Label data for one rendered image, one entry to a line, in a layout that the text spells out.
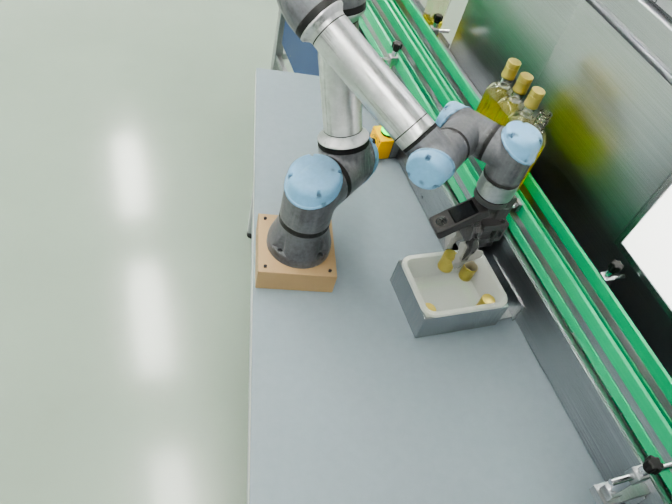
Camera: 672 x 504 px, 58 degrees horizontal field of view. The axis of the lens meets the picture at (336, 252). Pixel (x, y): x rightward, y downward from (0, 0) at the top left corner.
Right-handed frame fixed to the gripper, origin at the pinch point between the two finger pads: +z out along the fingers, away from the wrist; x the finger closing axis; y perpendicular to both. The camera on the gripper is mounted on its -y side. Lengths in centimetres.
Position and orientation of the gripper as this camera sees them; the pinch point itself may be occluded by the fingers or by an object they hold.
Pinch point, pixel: (449, 257)
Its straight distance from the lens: 136.5
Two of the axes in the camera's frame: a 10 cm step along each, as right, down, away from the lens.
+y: 9.3, -1.1, 3.4
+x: -3.0, -7.6, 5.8
